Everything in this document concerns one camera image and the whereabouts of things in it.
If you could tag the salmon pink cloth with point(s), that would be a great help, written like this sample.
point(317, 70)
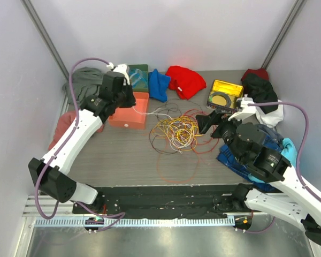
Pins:
point(61, 128)

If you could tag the cyan cloth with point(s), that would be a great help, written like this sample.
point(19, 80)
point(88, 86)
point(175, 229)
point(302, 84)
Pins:
point(289, 151)

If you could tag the green plastic tray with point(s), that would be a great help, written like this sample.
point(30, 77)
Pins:
point(138, 75)

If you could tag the orange plastic tray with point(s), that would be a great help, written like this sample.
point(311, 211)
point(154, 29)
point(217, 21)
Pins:
point(134, 117)

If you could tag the dark red cloth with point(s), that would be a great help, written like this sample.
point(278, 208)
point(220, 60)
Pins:
point(261, 72)

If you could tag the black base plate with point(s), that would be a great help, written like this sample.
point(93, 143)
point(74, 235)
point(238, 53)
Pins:
point(171, 202)

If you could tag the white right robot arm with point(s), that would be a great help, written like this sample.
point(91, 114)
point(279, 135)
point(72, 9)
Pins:
point(246, 143)

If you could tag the white cloth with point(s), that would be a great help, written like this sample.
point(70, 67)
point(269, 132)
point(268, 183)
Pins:
point(267, 115)

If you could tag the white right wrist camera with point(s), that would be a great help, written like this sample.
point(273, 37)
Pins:
point(244, 110)

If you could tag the black cloth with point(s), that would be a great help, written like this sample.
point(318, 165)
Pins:
point(259, 89)

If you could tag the blue plaid cloth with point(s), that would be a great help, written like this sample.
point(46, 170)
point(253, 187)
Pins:
point(273, 140)

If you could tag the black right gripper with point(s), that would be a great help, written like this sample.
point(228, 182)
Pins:
point(205, 121)

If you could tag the white slotted cable duct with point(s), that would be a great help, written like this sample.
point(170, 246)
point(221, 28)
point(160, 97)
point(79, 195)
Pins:
point(87, 221)

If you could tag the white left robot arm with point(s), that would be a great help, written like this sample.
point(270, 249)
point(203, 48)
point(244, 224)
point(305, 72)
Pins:
point(50, 173)

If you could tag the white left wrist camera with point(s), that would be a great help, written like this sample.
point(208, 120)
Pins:
point(121, 68)

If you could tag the gold tin box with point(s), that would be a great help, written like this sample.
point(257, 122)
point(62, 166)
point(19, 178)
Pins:
point(223, 95)

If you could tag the grey cloth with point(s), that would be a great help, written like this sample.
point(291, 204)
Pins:
point(86, 81)

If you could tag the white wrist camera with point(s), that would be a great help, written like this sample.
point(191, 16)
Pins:
point(244, 110)
point(121, 68)

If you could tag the royal blue cloth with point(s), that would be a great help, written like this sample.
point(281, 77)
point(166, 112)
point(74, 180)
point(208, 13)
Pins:
point(158, 84)

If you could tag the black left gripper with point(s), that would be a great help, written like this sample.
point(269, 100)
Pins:
point(132, 101)

